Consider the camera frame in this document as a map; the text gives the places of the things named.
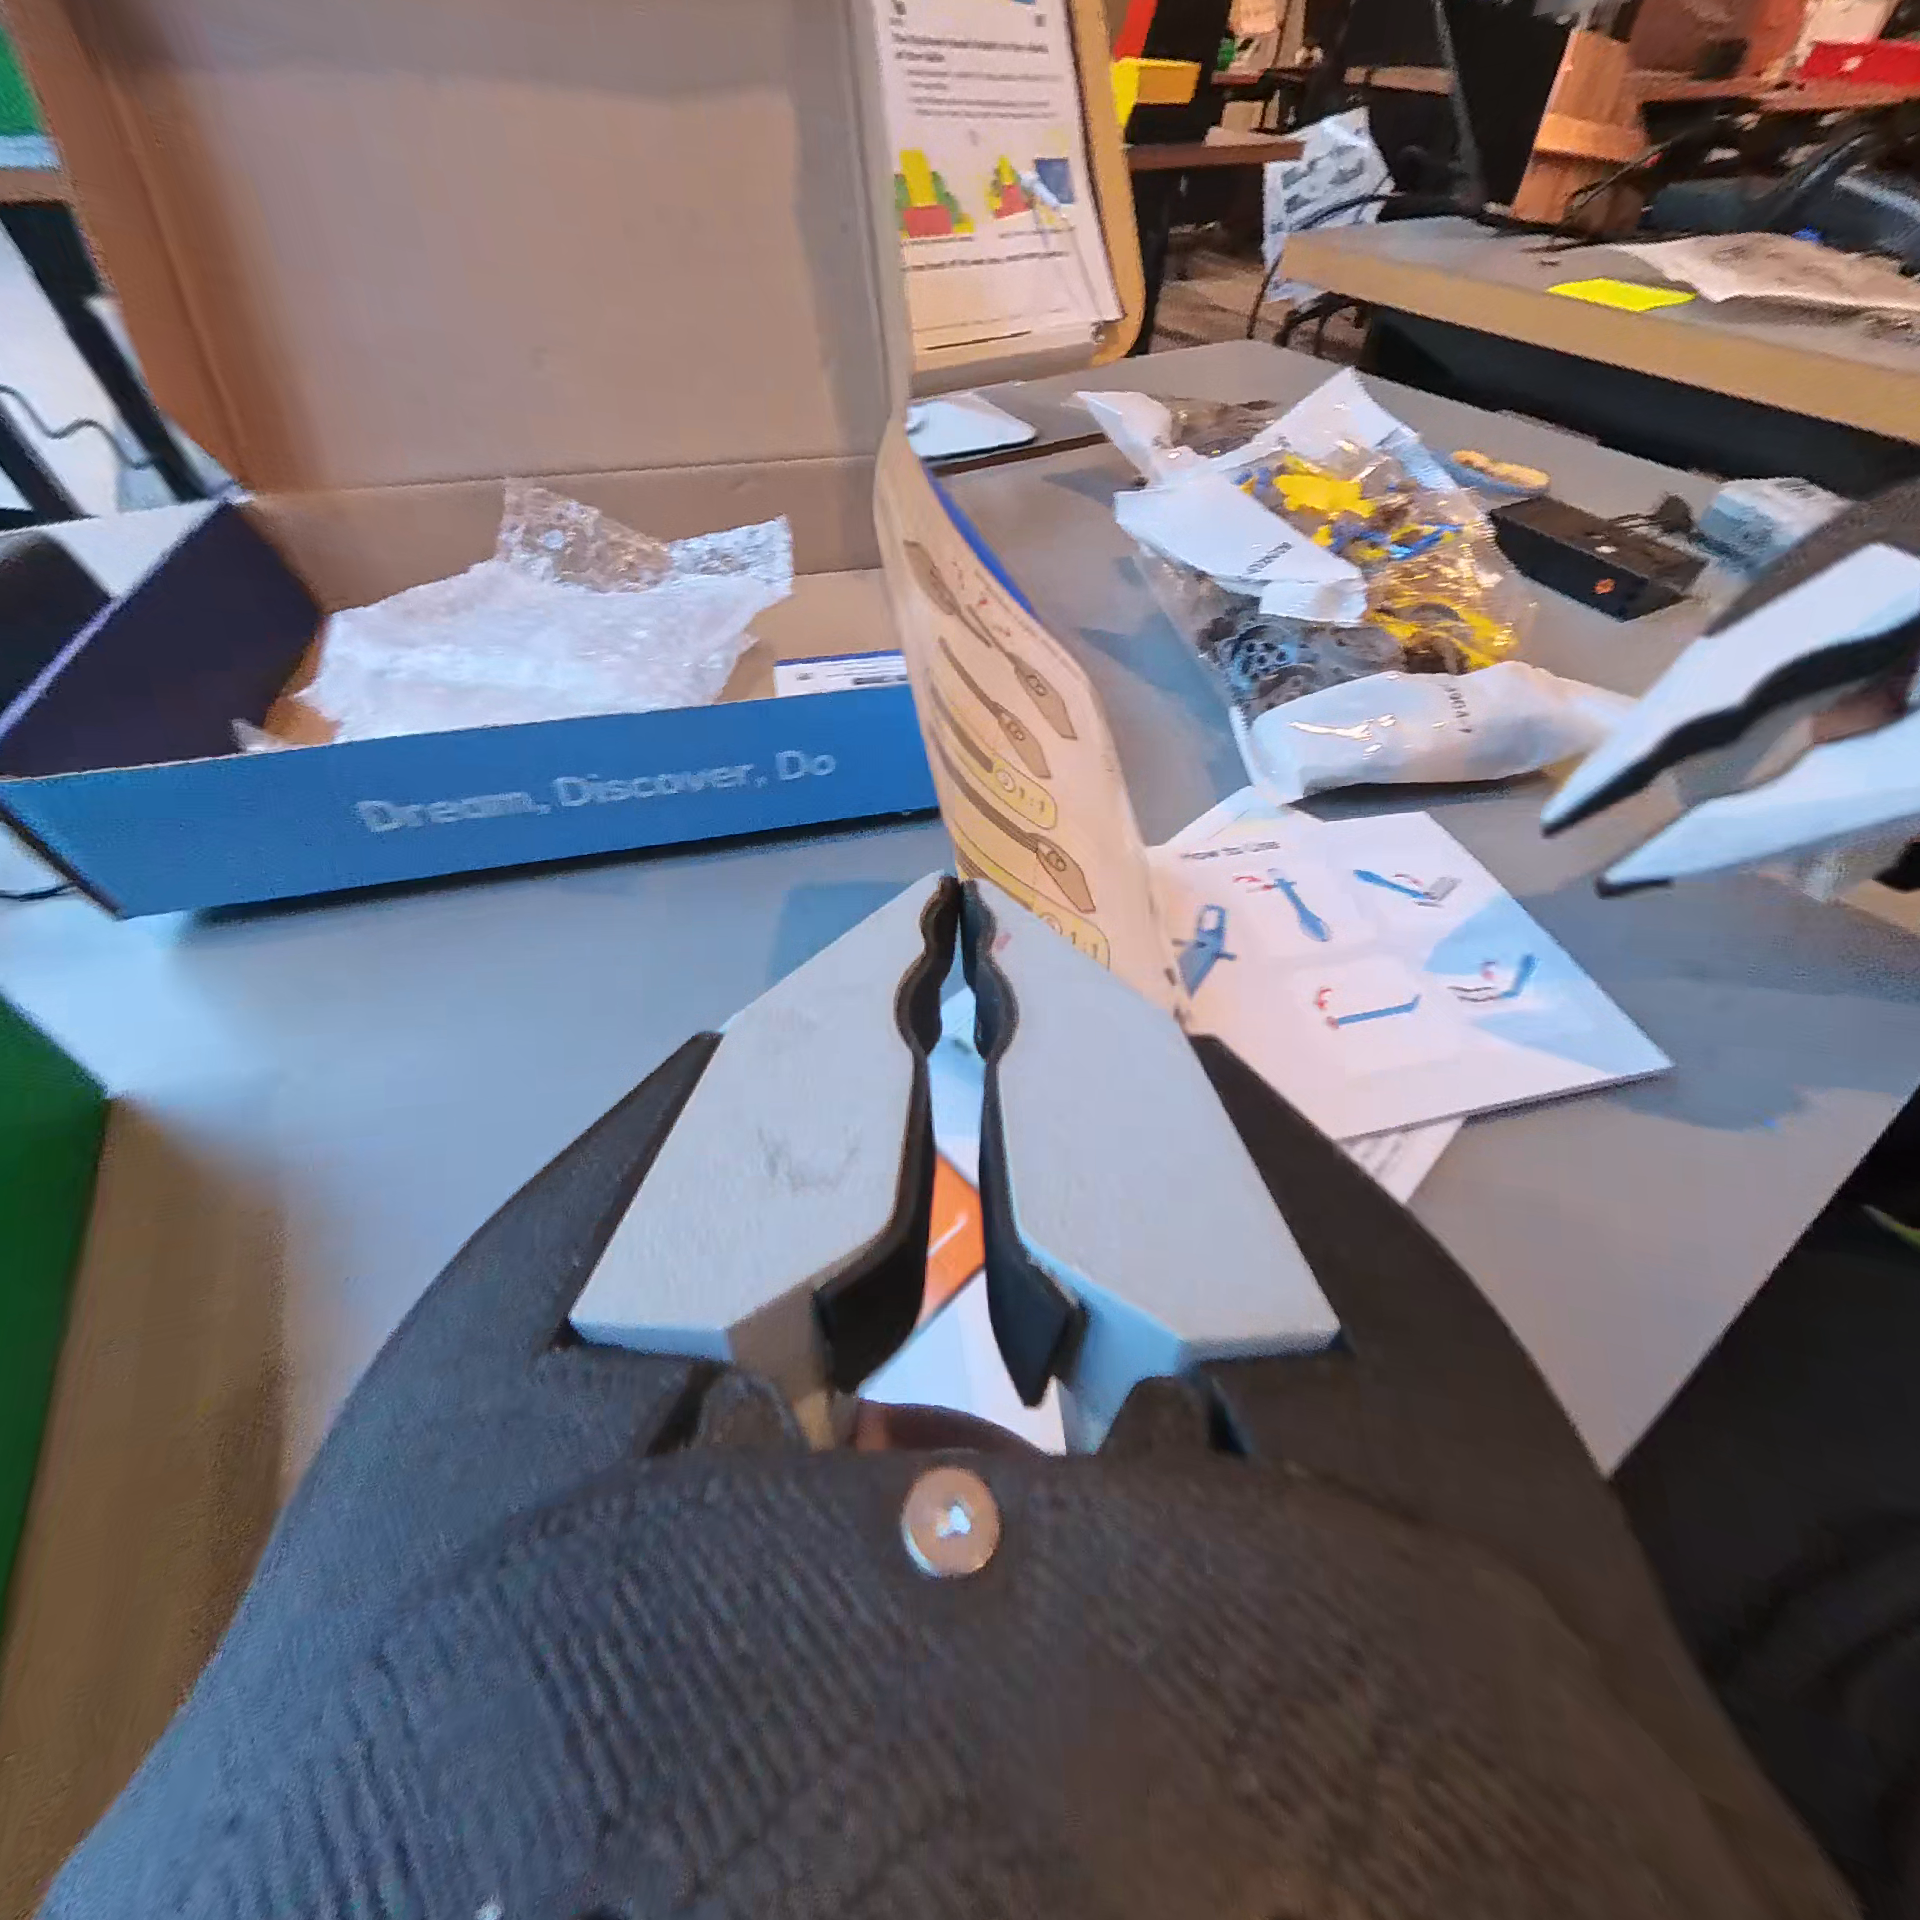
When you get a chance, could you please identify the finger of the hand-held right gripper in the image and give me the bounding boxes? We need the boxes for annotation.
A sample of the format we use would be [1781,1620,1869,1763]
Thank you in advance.
[1542,539,1920,839]
[1594,698,1920,902]

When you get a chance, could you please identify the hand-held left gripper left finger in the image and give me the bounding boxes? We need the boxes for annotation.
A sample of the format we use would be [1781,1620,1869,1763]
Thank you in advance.
[566,872,965,1395]

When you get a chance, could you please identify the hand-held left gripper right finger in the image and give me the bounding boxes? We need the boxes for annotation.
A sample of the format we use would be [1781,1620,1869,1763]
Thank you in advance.
[959,880,1341,1454]

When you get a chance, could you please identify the white instruction booklet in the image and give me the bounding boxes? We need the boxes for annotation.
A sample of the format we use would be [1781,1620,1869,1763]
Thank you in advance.
[720,405,1191,1456]

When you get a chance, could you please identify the clear bubble wrap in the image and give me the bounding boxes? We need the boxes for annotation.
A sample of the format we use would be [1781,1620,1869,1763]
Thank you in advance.
[237,478,798,752]

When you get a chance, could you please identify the blue cardboard kit box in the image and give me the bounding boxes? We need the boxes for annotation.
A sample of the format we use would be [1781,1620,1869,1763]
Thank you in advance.
[0,0,951,920]

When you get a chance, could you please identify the black battery box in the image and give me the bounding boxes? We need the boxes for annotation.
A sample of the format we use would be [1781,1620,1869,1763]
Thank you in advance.
[1488,492,1715,624]

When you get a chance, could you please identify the white blue tool card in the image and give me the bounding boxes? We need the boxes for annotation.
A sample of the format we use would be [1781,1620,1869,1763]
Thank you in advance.
[1143,807,1677,1144]

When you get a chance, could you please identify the clear bag of yellow parts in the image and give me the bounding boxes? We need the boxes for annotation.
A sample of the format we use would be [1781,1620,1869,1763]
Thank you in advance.
[1077,368,1544,706]

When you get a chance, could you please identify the wooden stand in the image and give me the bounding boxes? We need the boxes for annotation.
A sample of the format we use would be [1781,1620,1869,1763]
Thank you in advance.
[1510,29,1653,227]

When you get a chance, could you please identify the grey background table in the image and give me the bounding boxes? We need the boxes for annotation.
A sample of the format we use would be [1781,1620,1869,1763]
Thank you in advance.
[1276,214,1920,448]

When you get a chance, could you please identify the white label sticker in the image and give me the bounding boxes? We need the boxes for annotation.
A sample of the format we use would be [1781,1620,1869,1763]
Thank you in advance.
[768,648,916,702]

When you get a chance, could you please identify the white printed cloth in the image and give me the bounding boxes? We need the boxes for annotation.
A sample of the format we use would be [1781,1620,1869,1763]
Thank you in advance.
[1259,108,1402,309]

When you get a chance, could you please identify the green bin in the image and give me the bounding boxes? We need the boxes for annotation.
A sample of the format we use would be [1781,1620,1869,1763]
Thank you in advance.
[0,989,110,1637]

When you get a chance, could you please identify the printed sheet on board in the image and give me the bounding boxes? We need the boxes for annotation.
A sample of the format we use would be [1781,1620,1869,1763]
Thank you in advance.
[866,0,1149,368]

